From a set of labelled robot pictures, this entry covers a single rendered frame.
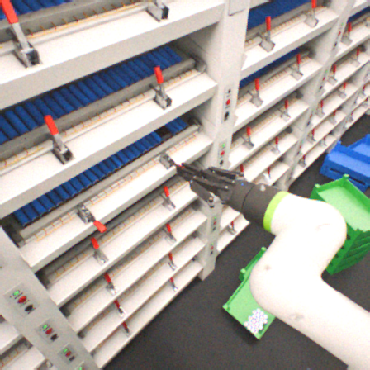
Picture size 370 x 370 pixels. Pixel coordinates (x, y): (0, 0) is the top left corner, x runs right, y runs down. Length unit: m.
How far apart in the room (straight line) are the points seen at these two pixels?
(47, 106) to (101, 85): 0.13
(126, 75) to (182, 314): 1.18
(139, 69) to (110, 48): 0.22
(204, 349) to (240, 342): 0.17
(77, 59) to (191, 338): 1.32
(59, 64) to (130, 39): 0.14
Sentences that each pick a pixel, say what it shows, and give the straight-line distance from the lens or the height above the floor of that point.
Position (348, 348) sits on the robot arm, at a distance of 0.62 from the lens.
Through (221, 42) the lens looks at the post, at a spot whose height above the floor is 1.22.
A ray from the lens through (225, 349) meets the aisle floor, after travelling 1.61.
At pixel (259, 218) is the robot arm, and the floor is 1.02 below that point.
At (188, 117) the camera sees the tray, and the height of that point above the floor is 0.96.
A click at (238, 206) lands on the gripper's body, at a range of 0.71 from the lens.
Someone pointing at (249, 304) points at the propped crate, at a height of 0.04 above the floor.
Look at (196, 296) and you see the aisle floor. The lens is 1.69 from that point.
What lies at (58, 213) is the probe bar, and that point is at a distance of 0.79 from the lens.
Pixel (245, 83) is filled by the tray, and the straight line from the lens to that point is 1.20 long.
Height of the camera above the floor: 1.53
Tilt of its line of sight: 46 degrees down
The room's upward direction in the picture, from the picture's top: straight up
